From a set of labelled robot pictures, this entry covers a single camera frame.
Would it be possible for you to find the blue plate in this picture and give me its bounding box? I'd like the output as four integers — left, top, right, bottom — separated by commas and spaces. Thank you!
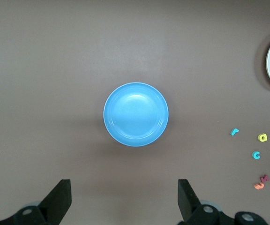
103, 82, 170, 147

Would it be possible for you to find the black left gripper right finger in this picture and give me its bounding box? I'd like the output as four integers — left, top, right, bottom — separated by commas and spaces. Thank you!
178, 179, 234, 225

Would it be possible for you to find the brown table cover sheet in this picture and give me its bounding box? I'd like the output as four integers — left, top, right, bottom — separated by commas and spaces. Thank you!
0, 0, 270, 225

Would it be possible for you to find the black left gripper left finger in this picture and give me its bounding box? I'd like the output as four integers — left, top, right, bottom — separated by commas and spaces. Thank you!
0, 179, 73, 225

